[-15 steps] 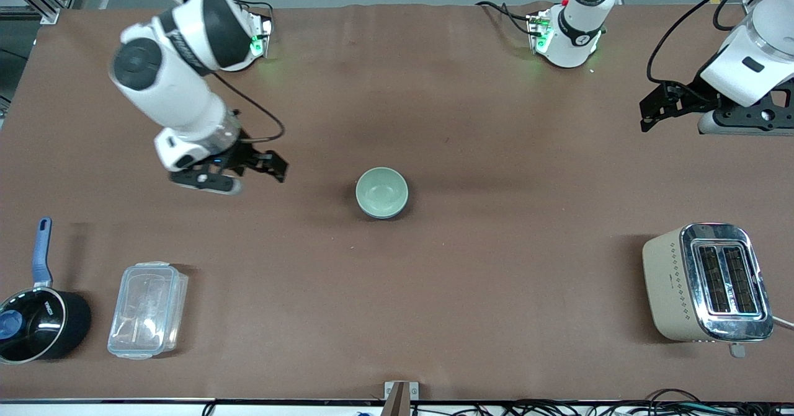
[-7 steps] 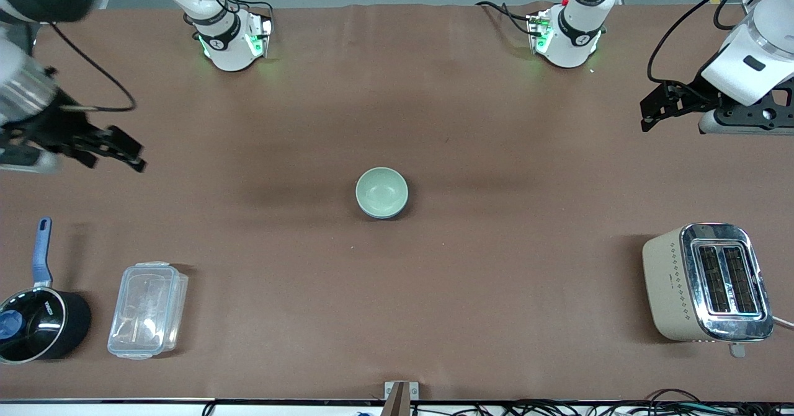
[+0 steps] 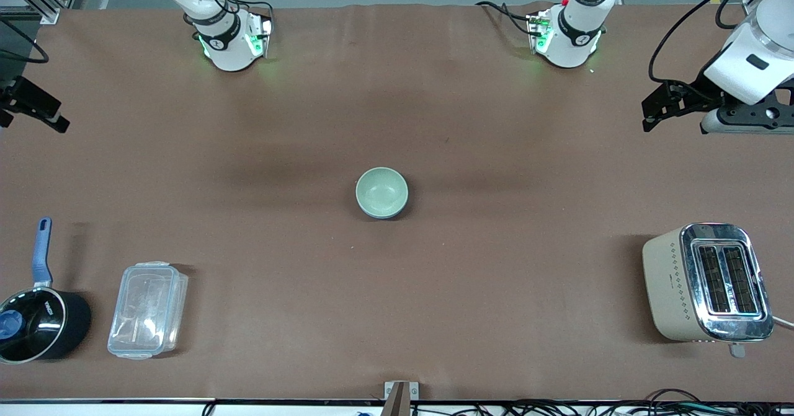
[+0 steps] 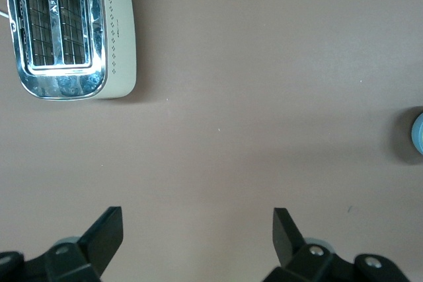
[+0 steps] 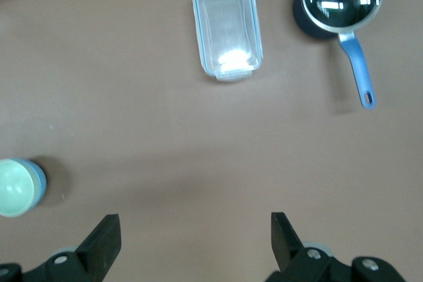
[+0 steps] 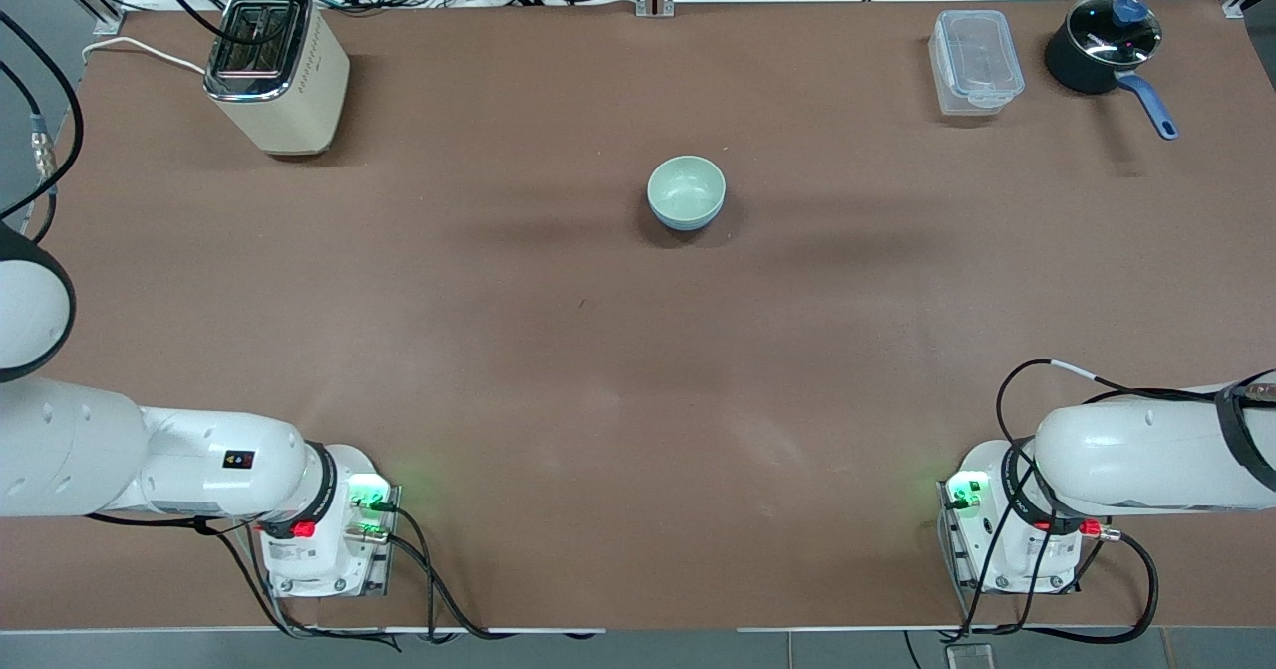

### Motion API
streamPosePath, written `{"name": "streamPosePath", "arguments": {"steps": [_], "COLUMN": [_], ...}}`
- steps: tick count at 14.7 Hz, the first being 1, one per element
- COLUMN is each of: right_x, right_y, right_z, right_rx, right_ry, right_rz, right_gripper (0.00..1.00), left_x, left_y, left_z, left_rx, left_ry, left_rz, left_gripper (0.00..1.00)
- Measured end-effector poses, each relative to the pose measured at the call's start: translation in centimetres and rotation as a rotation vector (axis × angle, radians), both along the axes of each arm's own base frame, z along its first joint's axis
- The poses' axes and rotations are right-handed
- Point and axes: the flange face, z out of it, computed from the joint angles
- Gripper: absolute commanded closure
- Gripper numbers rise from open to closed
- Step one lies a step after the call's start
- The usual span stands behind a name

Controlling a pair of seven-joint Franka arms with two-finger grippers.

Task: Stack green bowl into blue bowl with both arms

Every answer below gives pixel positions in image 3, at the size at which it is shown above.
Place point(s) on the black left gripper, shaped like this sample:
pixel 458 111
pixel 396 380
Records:
pixel 696 92

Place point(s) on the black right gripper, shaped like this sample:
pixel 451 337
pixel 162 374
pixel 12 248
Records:
pixel 13 92

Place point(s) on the green bowl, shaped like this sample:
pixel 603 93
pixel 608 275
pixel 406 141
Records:
pixel 381 191

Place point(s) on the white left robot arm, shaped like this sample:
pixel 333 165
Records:
pixel 570 44

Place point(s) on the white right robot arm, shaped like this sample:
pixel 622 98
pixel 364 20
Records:
pixel 226 50

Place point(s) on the beige chrome toaster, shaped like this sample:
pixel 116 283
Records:
pixel 673 286

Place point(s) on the glass lid blue knob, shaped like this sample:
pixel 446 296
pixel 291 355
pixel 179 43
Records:
pixel 37 324

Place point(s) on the clear plastic food container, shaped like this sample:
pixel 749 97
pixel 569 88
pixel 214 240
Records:
pixel 147 310

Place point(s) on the brown table cover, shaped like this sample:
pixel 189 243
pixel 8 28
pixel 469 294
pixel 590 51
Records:
pixel 397 310

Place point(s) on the metal edge bracket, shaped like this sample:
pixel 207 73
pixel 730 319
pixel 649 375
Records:
pixel 414 391

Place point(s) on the brown post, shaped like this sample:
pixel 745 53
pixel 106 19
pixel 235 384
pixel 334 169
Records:
pixel 397 400

